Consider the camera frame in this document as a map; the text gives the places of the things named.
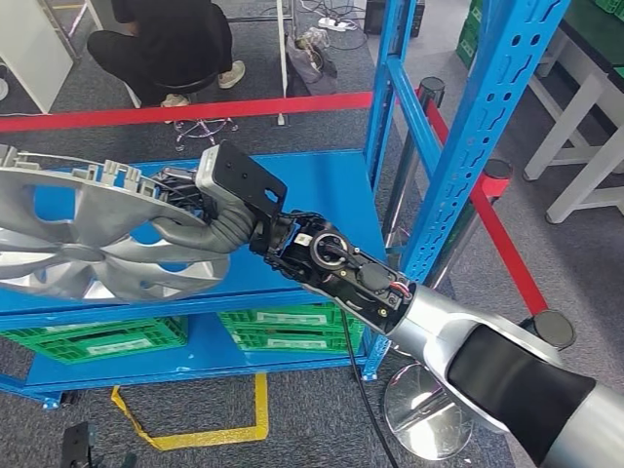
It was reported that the green plastic folding crate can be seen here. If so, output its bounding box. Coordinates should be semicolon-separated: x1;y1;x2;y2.
0;316;189;343
218;303;366;333
26;332;190;367
229;326;364;356

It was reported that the grey bag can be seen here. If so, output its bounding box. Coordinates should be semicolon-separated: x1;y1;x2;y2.
284;26;339;98

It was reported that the red barrier belt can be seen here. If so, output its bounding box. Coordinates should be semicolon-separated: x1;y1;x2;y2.
0;91;398;135
469;185;550;317
421;95;448;144

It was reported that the white workbench dark top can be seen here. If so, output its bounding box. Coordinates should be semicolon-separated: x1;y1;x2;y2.
524;0;624;182

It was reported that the silver plastic wheel hubcap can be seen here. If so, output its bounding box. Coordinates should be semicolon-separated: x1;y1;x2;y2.
0;144;231;305

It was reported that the green crate stack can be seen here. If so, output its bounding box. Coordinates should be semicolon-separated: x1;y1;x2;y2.
456;0;481;69

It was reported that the white table leg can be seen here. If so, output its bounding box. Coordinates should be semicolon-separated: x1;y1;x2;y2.
274;0;288;98

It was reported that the white power strip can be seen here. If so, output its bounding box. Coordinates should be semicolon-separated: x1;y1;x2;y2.
317;17;359;33

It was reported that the blue metal shelf rack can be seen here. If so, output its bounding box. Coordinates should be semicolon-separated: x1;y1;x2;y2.
0;0;571;411

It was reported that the yellow floor tape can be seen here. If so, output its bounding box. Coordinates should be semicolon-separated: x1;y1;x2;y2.
110;372;269;452

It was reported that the black round stool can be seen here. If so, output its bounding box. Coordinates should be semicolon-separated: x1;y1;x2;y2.
155;69;240;155

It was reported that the white workbench green top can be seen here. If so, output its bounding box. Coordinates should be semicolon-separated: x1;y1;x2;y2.
546;60;624;225

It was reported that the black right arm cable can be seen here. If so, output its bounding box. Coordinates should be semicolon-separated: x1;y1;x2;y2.
340;308;400;468

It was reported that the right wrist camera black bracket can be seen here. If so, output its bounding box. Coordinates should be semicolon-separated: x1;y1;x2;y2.
195;139;288;254

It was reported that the black box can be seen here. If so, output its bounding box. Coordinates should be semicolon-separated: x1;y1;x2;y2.
363;0;426;38

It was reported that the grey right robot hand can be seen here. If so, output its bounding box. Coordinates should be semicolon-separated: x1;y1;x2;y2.
149;164;259;256

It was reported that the person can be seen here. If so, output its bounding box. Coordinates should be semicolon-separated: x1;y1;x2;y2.
86;0;247;110

